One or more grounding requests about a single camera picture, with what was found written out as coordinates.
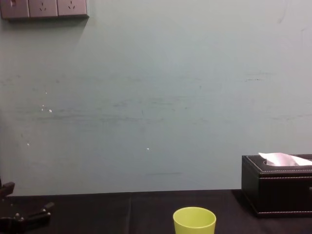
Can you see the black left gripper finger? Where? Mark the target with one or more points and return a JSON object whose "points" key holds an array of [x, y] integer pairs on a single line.
{"points": [[8, 189], [39, 211]]}

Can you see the black table cloth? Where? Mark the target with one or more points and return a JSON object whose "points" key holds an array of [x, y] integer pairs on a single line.
{"points": [[126, 214]]}

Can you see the yellow-green plastic cup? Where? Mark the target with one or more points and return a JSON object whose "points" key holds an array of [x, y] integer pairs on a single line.
{"points": [[194, 221]]}

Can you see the black leather tissue box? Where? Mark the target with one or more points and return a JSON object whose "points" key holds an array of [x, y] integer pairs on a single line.
{"points": [[275, 192]]}

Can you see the white paper tissue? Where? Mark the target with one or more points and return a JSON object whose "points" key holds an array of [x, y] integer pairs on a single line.
{"points": [[280, 159]]}

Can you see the white wall socket plate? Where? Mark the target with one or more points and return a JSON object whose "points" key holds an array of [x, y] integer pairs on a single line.
{"points": [[43, 7], [72, 7]]}

